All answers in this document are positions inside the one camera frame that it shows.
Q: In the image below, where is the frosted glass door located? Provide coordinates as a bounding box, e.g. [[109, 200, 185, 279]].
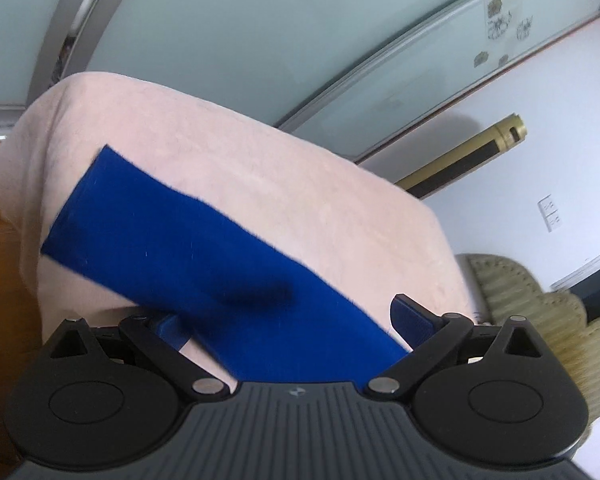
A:
[[0, 0, 88, 142]]

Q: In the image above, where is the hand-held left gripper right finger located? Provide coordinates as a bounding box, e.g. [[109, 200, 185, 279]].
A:
[[364, 294, 549, 397]]

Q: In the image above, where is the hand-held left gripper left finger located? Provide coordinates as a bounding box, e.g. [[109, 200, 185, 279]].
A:
[[49, 314, 232, 400]]

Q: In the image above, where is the white wall switch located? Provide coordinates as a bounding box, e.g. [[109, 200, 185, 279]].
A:
[[536, 194, 565, 233]]

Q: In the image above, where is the pink blanket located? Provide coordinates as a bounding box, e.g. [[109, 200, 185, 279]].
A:
[[0, 71, 473, 391]]

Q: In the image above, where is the gold and black tower appliance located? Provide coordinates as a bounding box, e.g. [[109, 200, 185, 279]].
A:
[[394, 114, 529, 200]]

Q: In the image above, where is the blue knitted cloth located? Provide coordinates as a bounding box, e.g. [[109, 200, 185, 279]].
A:
[[40, 144, 415, 385]]

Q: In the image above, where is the flower printed glass door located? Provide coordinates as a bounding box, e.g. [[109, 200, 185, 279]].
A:
[[60, 0, 536, 131], [279, 0, 600, 162]]

